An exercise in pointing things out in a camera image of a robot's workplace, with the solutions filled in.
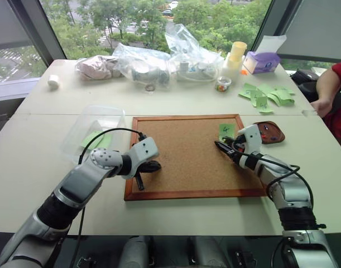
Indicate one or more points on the bag of pink cloth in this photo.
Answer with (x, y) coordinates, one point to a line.
(95, 67)

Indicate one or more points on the person's bare forearm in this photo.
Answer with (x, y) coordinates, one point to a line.
(326, 83)

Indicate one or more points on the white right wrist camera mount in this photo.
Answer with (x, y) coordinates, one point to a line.
(252, 136)

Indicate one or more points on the brown wooden tray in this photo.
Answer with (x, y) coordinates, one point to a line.
(275, 131)

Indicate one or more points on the person's red clothing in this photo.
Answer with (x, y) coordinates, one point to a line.
(339, 117)

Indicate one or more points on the black bag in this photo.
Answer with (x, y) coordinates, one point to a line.
(305, 79)

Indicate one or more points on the dark window pillar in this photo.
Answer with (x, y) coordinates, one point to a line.
(276, 22)
(39, 30)

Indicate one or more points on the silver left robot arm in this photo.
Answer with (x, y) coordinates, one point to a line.
(75, 184)

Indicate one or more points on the grey patterned bundle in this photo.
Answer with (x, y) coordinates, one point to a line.
(150, 74)

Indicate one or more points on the white tissue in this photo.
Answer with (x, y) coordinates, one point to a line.
(270, 43)

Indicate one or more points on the wood framed cork board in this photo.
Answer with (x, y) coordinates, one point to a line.
(187, 156)

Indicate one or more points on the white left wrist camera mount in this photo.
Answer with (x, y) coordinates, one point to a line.
(143, 152)

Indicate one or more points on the white cup stack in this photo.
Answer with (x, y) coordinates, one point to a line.
(231, 68)

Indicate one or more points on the clear plastic bag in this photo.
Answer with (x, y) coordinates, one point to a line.
(187, 47)
(131, 54)

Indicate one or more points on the clear plastic box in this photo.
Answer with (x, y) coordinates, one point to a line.
(103, 117)

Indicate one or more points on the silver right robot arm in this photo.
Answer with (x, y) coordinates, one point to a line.
(290, 192)

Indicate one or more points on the small orange item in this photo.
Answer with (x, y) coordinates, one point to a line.
(244, 72)

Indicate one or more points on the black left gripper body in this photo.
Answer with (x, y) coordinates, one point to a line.
(145, 167)

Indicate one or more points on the white tape roll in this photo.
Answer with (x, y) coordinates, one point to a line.
(53, 81)

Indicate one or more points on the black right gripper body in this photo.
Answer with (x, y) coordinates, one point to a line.
(235, 148)

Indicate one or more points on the person's bare hand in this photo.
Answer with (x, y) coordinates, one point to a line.
(322, 106)

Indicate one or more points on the purple tissue box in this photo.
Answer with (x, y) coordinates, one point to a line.
(261, 63)

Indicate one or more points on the clear jar of pushpins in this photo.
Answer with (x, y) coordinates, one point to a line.
(223, 84)

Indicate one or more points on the pale yellow cup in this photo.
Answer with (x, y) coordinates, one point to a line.
(237, 51)

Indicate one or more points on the clear plastic piece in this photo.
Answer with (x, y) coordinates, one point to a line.
(309, 112)

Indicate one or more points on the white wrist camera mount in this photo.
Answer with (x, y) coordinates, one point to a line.
(252, 136)
(143, 152)

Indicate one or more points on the green note with writing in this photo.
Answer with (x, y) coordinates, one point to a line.
(247, 90)
(264, 106)
(226, 129)

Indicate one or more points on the dark rounded shape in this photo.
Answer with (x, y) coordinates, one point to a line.
(135, 252)
(210, 252)

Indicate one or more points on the blue pushpin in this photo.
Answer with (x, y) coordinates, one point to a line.
(273, 138)

